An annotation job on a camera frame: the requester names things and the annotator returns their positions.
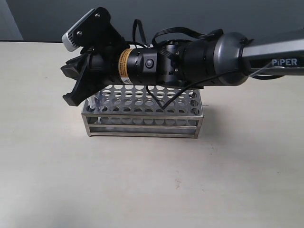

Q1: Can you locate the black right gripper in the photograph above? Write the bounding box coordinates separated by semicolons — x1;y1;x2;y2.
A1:
60;7;126;106

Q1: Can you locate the blue capped tube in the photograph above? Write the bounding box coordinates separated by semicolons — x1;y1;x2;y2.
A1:
96;91;104;113
87;95;96;112

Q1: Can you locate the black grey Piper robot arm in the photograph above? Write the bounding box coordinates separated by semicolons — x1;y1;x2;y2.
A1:
61;7;304;106

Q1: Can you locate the stainless steel test tube rack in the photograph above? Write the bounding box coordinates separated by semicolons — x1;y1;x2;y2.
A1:
82;85;204;138

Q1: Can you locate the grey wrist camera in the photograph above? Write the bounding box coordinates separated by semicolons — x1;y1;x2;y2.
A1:
61;8;95;52

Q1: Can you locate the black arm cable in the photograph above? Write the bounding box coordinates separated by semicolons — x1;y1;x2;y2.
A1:
123;19;283;110

